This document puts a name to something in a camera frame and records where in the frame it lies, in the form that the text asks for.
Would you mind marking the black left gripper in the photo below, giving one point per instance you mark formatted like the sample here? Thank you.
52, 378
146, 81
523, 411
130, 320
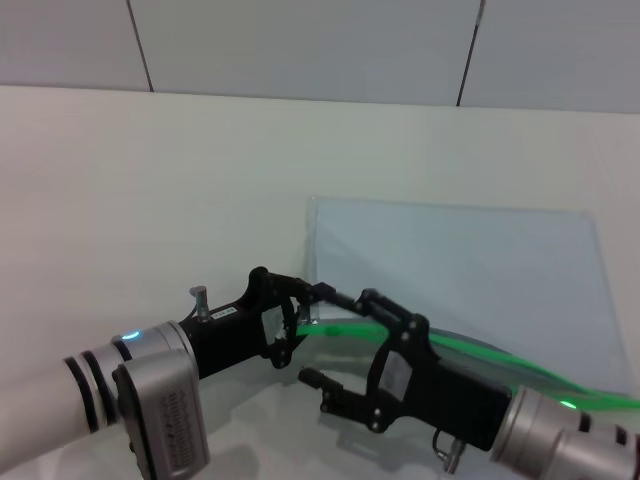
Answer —
225, 335

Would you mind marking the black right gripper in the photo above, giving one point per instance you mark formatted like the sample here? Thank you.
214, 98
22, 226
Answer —
450, 395

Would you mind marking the clear document bag green zipper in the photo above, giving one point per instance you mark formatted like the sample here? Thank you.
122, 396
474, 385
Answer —
475, 275

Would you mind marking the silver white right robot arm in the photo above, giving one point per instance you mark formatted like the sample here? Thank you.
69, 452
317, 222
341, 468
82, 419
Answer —
535, 425

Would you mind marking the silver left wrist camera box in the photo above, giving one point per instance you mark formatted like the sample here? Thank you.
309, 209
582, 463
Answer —
165, 425

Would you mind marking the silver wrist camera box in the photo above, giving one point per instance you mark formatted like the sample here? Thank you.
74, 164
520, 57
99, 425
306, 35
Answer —
595, 462
165, 425

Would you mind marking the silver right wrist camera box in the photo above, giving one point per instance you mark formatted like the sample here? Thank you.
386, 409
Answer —
595, 462

